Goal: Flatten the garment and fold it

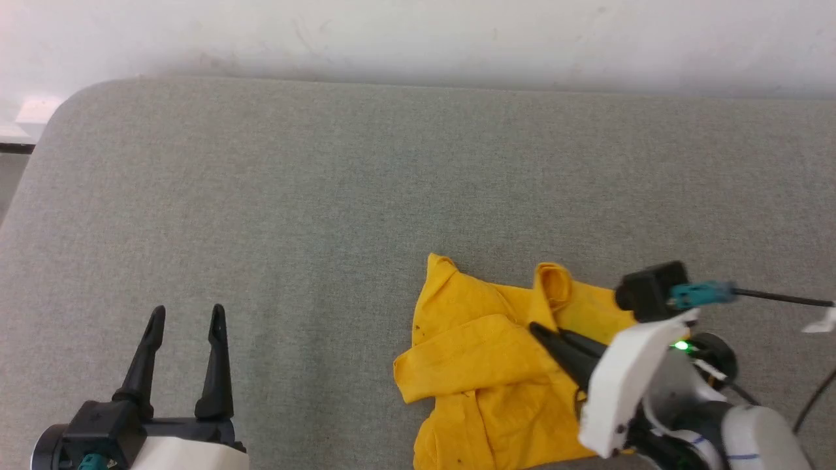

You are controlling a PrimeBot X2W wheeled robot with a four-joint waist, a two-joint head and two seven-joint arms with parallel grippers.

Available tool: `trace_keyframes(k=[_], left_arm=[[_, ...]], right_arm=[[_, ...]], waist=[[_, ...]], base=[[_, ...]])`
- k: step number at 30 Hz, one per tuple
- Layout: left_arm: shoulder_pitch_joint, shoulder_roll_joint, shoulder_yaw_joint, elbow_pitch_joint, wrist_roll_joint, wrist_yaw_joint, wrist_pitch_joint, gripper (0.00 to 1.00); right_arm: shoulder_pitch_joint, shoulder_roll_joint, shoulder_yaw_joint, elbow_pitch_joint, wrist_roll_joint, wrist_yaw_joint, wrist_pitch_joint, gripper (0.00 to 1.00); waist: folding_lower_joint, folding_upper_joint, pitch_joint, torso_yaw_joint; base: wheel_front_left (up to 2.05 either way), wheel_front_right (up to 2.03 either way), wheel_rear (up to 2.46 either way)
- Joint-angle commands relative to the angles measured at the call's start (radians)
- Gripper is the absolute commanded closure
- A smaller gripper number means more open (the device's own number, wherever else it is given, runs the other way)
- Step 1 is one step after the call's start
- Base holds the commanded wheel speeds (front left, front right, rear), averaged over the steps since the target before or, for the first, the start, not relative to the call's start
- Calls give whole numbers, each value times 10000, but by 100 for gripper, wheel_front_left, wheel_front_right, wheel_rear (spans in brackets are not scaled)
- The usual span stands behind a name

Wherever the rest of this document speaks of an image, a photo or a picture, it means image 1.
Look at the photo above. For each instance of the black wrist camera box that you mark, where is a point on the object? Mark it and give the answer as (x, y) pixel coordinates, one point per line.
(98, 431)
(650, 290)

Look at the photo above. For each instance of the teal camera connector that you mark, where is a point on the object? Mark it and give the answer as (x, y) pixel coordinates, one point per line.
(91, 462)
(702, 295)

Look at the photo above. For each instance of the grey fabric sofa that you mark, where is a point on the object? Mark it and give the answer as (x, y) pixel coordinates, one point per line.
(326, 196)

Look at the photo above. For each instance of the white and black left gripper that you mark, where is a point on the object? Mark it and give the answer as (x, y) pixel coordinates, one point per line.
(189, 450)

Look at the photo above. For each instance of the yellow shirt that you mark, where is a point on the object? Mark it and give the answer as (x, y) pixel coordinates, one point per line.
(483, 365)

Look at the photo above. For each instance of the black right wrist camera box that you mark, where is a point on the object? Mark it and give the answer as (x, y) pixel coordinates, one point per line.
(650, 290)

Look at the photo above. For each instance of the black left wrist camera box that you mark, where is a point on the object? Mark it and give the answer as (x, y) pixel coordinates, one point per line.
(98, 431)

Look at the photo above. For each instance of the teal left camera connector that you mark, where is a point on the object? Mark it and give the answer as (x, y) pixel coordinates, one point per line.
(91, 462)

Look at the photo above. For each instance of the teal right camera connector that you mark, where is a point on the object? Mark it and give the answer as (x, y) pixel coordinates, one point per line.
(702, 295)

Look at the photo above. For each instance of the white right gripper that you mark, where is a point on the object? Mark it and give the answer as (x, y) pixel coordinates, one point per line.
(620, 385)

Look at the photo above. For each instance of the dark baseboard strip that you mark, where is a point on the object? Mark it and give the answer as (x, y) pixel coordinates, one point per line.
(14, 148)

